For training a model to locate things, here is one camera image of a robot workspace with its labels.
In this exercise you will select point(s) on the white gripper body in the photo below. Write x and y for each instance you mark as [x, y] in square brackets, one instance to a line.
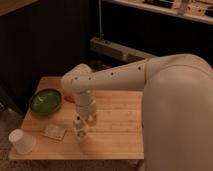
[86, 111]

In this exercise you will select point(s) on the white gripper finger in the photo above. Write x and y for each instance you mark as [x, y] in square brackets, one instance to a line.
[92, 119]

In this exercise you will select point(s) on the small clear plastic bottle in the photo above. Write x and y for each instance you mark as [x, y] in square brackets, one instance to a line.
[79, 128]

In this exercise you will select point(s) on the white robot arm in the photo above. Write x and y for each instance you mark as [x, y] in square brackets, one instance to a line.
[177, 106]

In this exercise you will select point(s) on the orange carrot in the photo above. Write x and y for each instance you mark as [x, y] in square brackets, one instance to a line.
[69, 98]

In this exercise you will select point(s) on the wooden table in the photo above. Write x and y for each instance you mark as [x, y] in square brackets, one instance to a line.
[117, 134]

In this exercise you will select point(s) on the green bowl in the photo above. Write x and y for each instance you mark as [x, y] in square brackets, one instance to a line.
[45, 102]

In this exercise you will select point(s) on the grey sponge pad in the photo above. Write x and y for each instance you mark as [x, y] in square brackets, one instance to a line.
[54, 131]

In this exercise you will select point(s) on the white plastic cup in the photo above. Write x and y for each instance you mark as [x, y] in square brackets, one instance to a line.
[22, 141]

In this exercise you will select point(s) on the white shelf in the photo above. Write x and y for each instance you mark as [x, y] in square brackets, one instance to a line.
[195, 10]

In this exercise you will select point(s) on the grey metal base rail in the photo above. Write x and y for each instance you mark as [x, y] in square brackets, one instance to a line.
[118, 51]

